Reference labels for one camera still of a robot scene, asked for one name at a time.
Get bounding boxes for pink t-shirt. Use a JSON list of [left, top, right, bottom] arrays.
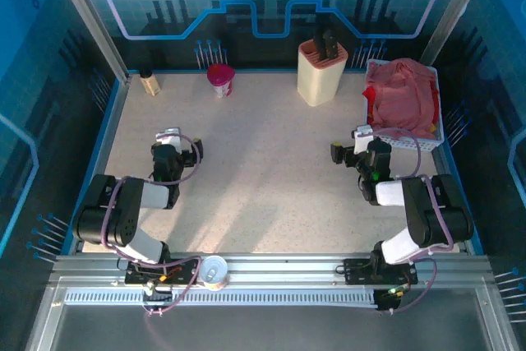
[[365, 58, 437, 141]]

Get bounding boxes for white plastic basket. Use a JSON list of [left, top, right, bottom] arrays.
[[361, 58, 445, 151]]

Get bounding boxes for cream knife block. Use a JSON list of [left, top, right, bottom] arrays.
[[297, 38, 349, 108]]

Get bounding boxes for pink lidded plastic cup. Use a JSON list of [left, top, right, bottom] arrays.
[[206, 62, 237, 99]]

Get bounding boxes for small beige bottle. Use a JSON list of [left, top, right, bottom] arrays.
[[138, 69, 161, 97]]

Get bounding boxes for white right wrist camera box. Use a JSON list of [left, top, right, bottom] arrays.
[[351, 124, 374, 155]]

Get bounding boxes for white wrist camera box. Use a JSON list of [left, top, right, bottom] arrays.
[[351, 124, 374, 155], [155, 127, 182, 150]]

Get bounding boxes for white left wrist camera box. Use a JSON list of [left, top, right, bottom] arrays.
[[155, 127, 182, 150]]

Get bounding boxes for black handled knife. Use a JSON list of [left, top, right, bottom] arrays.
[[312, 26, 326, 60], [322, 30, 339, 60]]

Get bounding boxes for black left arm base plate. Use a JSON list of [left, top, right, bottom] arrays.
[[122, 258, 202, 286]]

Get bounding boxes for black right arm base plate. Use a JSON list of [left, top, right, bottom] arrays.
[[343, 258, 418, 286]]

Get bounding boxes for aluminium frame rail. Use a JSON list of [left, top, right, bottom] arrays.
[[48, 252, 494, 289]]

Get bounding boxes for white slotted cable duct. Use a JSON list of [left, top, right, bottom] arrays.
[[63, 288, 381, 307]]

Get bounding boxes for aluminium frame post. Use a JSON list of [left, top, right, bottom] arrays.
[[47, 0, 132, 85], [418, 0, 496, 67]]

